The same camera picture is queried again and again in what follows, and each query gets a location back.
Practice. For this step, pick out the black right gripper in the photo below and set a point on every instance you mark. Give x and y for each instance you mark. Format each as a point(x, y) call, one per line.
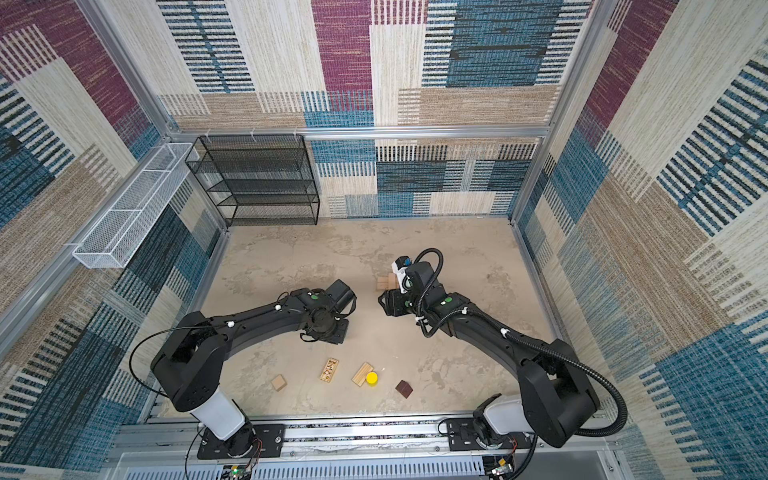
point(393, 305)

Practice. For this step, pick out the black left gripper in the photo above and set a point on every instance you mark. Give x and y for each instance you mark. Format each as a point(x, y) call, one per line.
point(339, 338)

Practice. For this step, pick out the patterned wood block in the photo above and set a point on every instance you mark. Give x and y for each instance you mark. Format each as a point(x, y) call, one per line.
point(329, 370)

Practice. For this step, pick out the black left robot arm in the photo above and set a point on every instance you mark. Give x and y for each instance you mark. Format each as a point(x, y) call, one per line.
point(188, 365)

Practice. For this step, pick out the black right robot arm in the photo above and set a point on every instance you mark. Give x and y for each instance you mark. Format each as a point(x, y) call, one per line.
point(556, 398)

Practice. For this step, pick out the light wood block near cylinder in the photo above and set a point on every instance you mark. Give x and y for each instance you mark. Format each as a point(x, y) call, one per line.
point(360, 376)

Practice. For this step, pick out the yellow cylinder block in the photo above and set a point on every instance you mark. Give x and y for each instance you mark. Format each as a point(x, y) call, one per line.
point(372, 378)

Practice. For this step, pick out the small square wood block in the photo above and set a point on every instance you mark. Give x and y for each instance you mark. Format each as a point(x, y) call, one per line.
point(279, 383)

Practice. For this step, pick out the dark brown square block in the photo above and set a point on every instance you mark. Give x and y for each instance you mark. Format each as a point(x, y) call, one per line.
point(404, 389)

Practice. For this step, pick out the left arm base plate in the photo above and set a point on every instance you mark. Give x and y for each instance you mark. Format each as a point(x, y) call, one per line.
point(250, 441)

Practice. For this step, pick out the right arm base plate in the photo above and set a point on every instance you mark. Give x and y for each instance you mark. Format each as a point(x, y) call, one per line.
point(469, 433)

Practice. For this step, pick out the black wire shelf rack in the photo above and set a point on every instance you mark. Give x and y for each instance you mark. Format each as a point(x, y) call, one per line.
point(257, 180)

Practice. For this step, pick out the aluminium front rail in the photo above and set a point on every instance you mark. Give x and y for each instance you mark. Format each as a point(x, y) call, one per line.
point(404, 446)

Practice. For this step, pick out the white wire mesh basket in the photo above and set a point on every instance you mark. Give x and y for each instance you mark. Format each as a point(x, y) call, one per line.
point(114, 239)

